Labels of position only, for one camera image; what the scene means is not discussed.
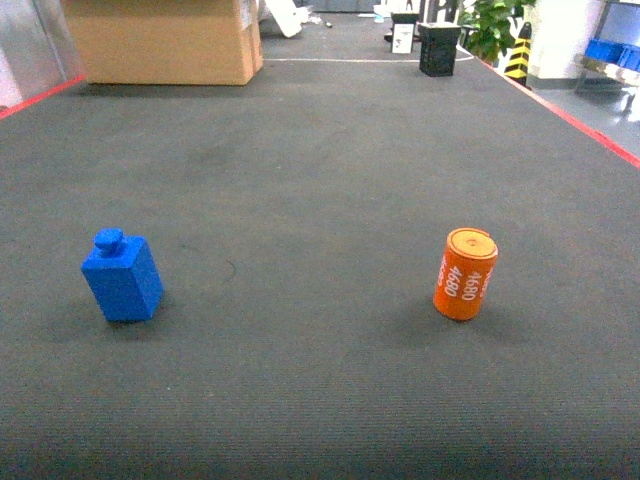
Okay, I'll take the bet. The orange cylinder cap 4680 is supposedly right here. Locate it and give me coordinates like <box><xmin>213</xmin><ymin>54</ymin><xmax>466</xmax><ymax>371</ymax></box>
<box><xmin>433</xmin><ymin>227</ymin><xmax>499</xmax><ymax>322</ymax></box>

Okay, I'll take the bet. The blue block part with knob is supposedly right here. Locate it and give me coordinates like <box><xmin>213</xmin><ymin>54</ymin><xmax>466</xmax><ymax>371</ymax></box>
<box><xmin>81</xmin><ymin>228</ymin><xmax>164</xmax><ymax>322</ymax></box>

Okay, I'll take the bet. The blue bin on far shelf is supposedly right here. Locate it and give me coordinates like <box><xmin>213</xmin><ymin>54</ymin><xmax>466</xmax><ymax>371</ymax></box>
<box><xmin>585</xmin><ymin>38</ymin><xmax>639</xmax><ymax>71</ymax></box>

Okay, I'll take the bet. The white sign board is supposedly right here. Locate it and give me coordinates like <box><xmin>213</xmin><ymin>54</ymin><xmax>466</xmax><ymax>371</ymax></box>
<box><xmin>391</xmin><ymin>23</ymin><xmax>414</xmax><ymax>55</ymax></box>

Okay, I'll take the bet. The white foam piece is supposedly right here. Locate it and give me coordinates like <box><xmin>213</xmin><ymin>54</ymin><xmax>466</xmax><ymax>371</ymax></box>
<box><xmin>260</xmin><ymin>0</ymin><xmax>309</xmax><ymax>38</ymax></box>

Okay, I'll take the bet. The black crate on floor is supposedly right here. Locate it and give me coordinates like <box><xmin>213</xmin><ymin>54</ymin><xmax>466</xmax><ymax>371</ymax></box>
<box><xmin>418</xmin><ymin>22</ymin><xmax>461</xmax><ymax>77</ymax></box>

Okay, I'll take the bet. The yellow black striped bollard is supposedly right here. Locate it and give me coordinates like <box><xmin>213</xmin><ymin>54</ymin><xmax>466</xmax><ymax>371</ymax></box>
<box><xmin>504</xmin><ymin>22</ymin><xmax>532</xmax><ymax>87</ymax></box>

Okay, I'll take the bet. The green potted plant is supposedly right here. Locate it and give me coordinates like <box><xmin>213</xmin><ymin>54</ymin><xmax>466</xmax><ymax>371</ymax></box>
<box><xmin>458</xmin><ymin>0</ymin><xmax>536</xmax><ymax>65</ymax></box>

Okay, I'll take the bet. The large cardboard box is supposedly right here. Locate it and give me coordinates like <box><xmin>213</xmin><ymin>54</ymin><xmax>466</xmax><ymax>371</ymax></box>
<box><xmin>61</xmin><ymin>0</ymin><xmax>263</xmax><ymax>86</ymax></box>

